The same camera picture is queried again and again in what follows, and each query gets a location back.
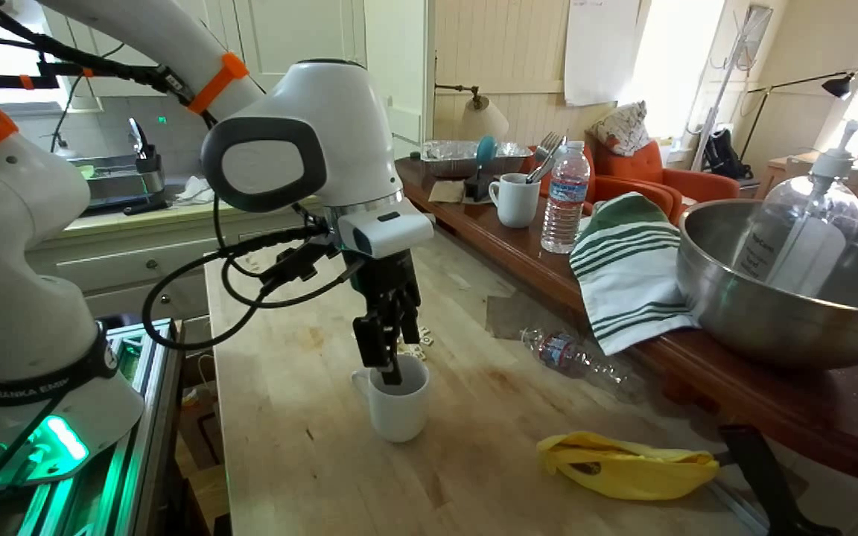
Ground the black bag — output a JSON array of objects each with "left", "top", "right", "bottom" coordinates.
[{"left": 702, "top": 126, "right": 757, "bottom": 182}]

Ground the black stand leg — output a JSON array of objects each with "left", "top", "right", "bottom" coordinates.
[{"left": 715, "top": 423, "right": 845, "bottom": 536}]

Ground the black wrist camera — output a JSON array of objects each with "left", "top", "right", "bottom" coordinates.
[{"left": 264, "top": 234, "right": 353, "bottom": 291}]

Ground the leaning framed poster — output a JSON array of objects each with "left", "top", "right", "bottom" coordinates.
[{"left": 693, "top": 0, "right": 780, "bottom": 173}]

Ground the green striped white towel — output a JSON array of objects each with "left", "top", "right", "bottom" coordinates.
[{"left": 567, "top": 191, "right": 703, "bottom": 359}]

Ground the black camera mount rod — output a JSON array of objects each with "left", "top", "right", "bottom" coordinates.
[{"left": 0, "top": 26, "right": 194, "bottom": 102}]

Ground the white wall cabinet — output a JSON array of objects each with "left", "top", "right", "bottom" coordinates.
[{"left": 174, "top": 0, "right": 371, "bottom": 93}]

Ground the clear plastic water bottle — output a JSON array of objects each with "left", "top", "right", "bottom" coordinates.
[{"left": 538, "top": 141, "right": 596, "bottom": 260}]

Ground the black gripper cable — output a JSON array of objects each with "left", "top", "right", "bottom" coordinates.
[{"left": 141, "top": 196, "right": 353, "bottom": 351}]

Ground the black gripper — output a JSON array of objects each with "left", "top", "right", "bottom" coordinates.
[{"left": 347, "top": 246, "right": 424, "bottom": 388}]

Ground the white mug with handle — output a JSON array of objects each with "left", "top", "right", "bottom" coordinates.
[{"left": 487, "top": 169, "right": 545, "bottom": 231}]

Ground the brown paper sheet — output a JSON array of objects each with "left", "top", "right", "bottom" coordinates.
[{"left": 424, "top": 176, "right": 472, "bottom": 209}]

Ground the metal spoon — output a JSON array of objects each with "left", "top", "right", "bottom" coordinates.
[{"left": 524, "top": 138, "right": 567, "bottom": 187}]

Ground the hanging white paper sheet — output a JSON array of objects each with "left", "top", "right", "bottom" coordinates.
[{"left": 562, "top": 0, "right": 646, "bottom": 109}]

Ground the white door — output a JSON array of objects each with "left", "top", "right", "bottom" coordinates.
[{"left": 365, "top": 0, "right": 439, "bottom": 160}]

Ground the grey black desktop machine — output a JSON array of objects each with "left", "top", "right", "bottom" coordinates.
[{"left": 70, "top": 115, "right": 179, "bottom": 217}]

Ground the orange armchair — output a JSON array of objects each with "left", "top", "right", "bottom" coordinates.
[{"left": 588, "top": 138, "right": 749, "bottom": 227}]

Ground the large steel mixing bowl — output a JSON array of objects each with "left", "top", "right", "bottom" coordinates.
[{"left": 673, "top": 199, "right": 858, "bottom": 373}]

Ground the yellow banana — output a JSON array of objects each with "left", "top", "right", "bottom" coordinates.
[{"left": 533, "top": 429, "right": 727, "bottom": 505}]

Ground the white drawer cabinet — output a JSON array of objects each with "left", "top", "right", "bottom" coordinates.
[{"left": 24, "top": 202, "right": 255, "bottom": 330}]

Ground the aluminium foil tray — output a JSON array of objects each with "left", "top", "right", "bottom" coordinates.
[{"left": 419, "top": 138, "right": 533, "bottom": 164}]

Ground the black floor lamp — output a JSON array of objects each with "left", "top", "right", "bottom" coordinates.
[{"left": 739, "top": 69, "right": 858, "bottom": 167}]

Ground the crumpled clear plastic bottle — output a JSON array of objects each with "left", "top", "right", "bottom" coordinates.
[{"left": 515, "top": 324, "right": 642, "bottom": 388}]

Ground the clear pump sanitizer bottle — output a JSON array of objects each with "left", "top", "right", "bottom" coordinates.
[{"left": 730, "top": 115, "right": 858, "bottom": 297}]

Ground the dark wooden side table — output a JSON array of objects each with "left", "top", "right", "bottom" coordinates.
[{"left": 395, "top": 155, "right": 858, "bottom": 495}]

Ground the desk lamp white shade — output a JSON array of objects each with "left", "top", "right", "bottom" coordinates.
[{"left": 435, "top": 81, "right": 512, "bottom": 144}]

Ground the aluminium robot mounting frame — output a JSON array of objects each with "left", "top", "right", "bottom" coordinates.
[{"left": 0, "top": 315, "right": 185, "bottom": 536}]

